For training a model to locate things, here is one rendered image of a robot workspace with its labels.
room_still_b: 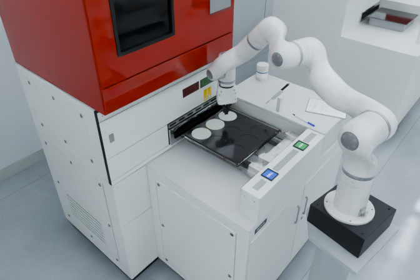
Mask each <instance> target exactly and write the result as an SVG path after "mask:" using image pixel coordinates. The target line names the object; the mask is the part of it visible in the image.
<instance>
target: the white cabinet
mask: <svg viewBox="0 0 420 280"><path fill-rule="evenodd" d="M342 154H343V151H342V149H341V148H340V146H339V143H338V139H337V140H336V141H335V143H334V144H333V145H332V146H331V147H330V148H329V149H328V150H327V151H326V152H325V153H324V154H323V155H322V156H321V157H320V159H319V160H318V161H317V162H316V163H315V165H314V166H313V167H312V168H311V169H310V170H309V171H308V172H307V173H306V174H305V175H304V176H303V177H302V178H301V179H300V180H299V181H298V182H297V183H296V184H295V185H294V186H293V187H292V188H291V189H290V190H289V191H288V192H287V193H286V194H285V195H284V197H283V198H282V199H281V200H280V201H279V202H278V203H277V204H276V205H275V206H274V207H273V208H272V209H271V210H270V211H269V212H268V213H267V214H266V215H265V216H264V217H263V218H262V219H261V220H260V221H259V222H258V223H257V224H256V225H255V226H254V228H253V229H252V230H251V231H250V232H247V231H245V230H244V229H243V228H241V227H239V226H238V225H236V224H234V223H233V222H232V221H230V220H229V219H227V218H226V217H224V216H223V215H221V214H219V213H218V212H216V211H215V210H213V209H212V208H210V207H209V206H207V205H206V204H204V203H203V202H201V201H200V200H198V199H196V198H195V197H194V196H192V195H190V194H189V193H188V192H186V191H185V190H183V189H181V188H180V187H179V186H177V185H175V184H174V183H172V182H171V181H169V180H168V179H166V178H165V177H163V176H162V175H160V174H159V173H157V172H156V171H154V170H152V169H151V168H150V167H148V166H147V176H148V181H149V190H150V196H151V206H152V215H153V220H154V230H155V235H156V244H157V254H158V257H159V258H160V259H161V260H162V261H163V262H165V263H166V264H167V265H168V266H169V267H170V268H172V269H173V270H174V271H176V272H177V273H178V274H179V275H180V276H181V277H182V278H184V279H185V280H276V279H277V278H278V277H279V276H280V274H281V273H282V272H283V271H284V269H285V268H286V267H287V265H288V264H289V263H290V262H291V260H292V259H293V258H294V256H295V255H296V254H297V253H298V251H299V250H300V249H301V248H302V246H303V245H304V244H305V242H306V241H307V240H308V239H309V235H308V224H307V217H306V209H307V208H308V207H310V204H311V203H313V202H314V201H315V200H317V199H318V198H320V197H321V196H322V195H323V194H325V193H326V192H328V191H329V190H330V189H332V188H333V187H334V183H335V180H336V176H337V173H338V169H339V164H340V161H341V157H342Z"/></svg>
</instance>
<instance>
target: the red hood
mask: <svg viewBox="0 0 420 280"><path fill-rule="evenodd" d="M0 17H1V20H2V23H3V26H4V29H5V32H6V35H7V38H8V41H9V45H10V47H11V51H12V54H13V56H14V60H15V62H16V63H18V64H20V65H21V66H23V67H24V68H26V69H28V70H30V71H31V72H33V73H34V74H36V75H38V76H39V77H41V78H43V79H45V80H46V81H48V82H49V83H51V84H53V85H55V86H56V87H58V88H59V89H61V90H63V91H64V92H66V93H68V94H70V95H71V96H73V97H74V98H76V99H78V100H79V101H81V102H82V103H84V104H86V105H88V106H89V107H91V108H93V109H94V110H96V111H97V112H99V113H101V114H103V115H104V116H106V115H108V114H110V113H112V112H114V111H116V110H118V109H120V108H122V107H124V106H126V105H128V104H130V103H132V102H134V101H136V100H138V99H140V98H142V97H144V96H146V95H148V94H150V93H152V92H154V91H156V90H158V89H160V88H162V87H164V86H166V85H168V84H170V83H172V82H174V81H175V80H177V79H179V78H181V77H183V76H185V75H187V74H189V73H191V72H193V71H195V70H197V69H199V68H201V67H203V66H205V65H207V64H209V63H211V62H213V61H214V60H215V59H216V58H218V57H219V53H221V52H224V51H228V50H230V49H231V48H233V22H234V0H0Z"/></svg>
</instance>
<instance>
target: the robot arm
mask: <svg viewBox="0 0 420 280"><path fill-rule="evenodd" d="M286 33H287V27H286V25H285V24H284V22H282V21H281V20H280V19H279V18H277V17H274V16H269V17H266V18H264V19H263V20H262V21H261V22H260V23H259V24H258V25H257V26H256V27H255V28H254V29H253V30H252V31H251V32H249V33H248V34H247V35H246V37H245V38H244V39H243V40H242V41H241V42H240V43H239V44H238V45H236V46H234V47H233V48H231V49H230V50H228V51H224V52H221V53H219V57H217V58H216V59H215V60H214V61H213V62H212V63H211V64H210V65H209V67H208V69H207V71H206V75H207V77H208V79H210V80H212V81H217V80H218V85H217V91H216V105H217V106H222V111H223V113H224V114H225V115H227V114H228V112H229V108H230V106H231V105H232V104H234V103H236V101H237V91H236V85H235V77H236V67H238V66H240V65H242V64H244V63H245V62H247V61H249V60H250V59H251V58H253V57H254V56H255V55H256V54H257V53H258V52H260V51H261V50H262V49H263V48H265V47H266V46H267V45H269V59H270V61H271V63H272V64H273V65H274V66H275V67H277V68H278V69H282V70H288V69H292V68H295V67H298V66H301V65H304V66H306V67H307V68H308V69H309V72H310V76H309V83H310V86H311V87H312V89H313V90H314V92H315V93H316V94H317V95H318V96H319V97H320V98H321V99H322V100H323V101H324V102H325V103H326V104H328V105H329V106H331V107H332V108H333V109H335V110H338V111H341V112H343V113H346V114H348V115H350V116H351V117H353V119H351V120H350V121H348V122H347V123H346V124H345V125H344V126H343V127H342V128H341V130H340V132H339V136H338V143H339V146H340V148H341V149H342V151H343V153H344V159H343V162H342V168H341V172H340V176H339V181H338V184H337V189H336V190H334V191H331V192H329V193H328V194H327V195H326V197H325V199H324V207H325V209H326V211H327V212H328V213H329V214H330V215H331V216H332V217H333V218H334V219H336V220H338V221H340V222H342V223H345V224H350V225H355V226H358V225H363V224H367V223H369V222H370V221H372V219H373V217H374V213H375V210H374V206H373V205H372V203H371V202H370V201H369V196H370V193H371V189H372V187H373V183H374V180H375V177H376V173H377V170H378V165H379V164H378V159H377V157H376V156H375V155H374V154H373V151H374V150H375V148H376V147H377V146H378V145H380V144H381V143H383V142H384V141H386V140H388V139H389V138H391V137H392V136H393V135H394V134H395V132H396V130H397V128H398V121H397V119H396V117H395V115H394V114H393V112H392V111H391V110H389V109H388V108H387V107H386V106H384V105H382V104H381V103H379V102H377V101H375V100H373V99H371V98H370V97H367V96H365V95H363V94H361V93H360V92H357V91H356V90H354V89H353V88H351V87H350V86H348V85H347V84H346V83H345V82H344V81H343V80H342V79H341V78H340V77H339V76H338V75H337V73H336V72H335V71H334V70H333V69H332V67H331V66H330V64H329V61H328V57H327V52H326V48H325V47H324V45H323V44H322V42H321V41H319V40H318V39H316V38H314V37H302V38H299V39H295V40H293V41H289V42H287V41H286V40H285V39H284V38H285V37H286ZM225 104H226V105H225Z"/></svg>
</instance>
